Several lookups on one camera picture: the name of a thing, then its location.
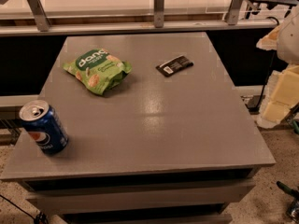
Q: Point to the middle metal bracket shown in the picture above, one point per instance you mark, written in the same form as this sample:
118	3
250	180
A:
158	13

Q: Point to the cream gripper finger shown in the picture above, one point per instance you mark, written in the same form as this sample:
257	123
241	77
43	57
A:
269	41
282	94

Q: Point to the grey drawer cabinet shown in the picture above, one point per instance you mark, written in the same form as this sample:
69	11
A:
155	149

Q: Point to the right metal bracket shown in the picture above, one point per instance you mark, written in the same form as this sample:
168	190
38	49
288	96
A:
233	12

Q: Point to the green handled tool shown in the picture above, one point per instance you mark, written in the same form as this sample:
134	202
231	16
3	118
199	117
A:
292	192

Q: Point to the black snack packet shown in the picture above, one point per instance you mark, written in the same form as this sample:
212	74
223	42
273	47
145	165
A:
173	66

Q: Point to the metal bracket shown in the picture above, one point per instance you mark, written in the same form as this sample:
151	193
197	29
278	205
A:
233	12
42	22
158	13

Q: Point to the blue pepsi can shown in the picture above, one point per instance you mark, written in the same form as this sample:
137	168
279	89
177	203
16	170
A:
41	121

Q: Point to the left metal bracket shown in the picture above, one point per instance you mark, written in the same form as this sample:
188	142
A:
42	22

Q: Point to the green snack bag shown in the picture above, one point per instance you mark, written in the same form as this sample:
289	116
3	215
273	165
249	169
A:
98	70

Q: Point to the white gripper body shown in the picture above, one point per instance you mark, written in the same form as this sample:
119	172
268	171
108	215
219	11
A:
290	40

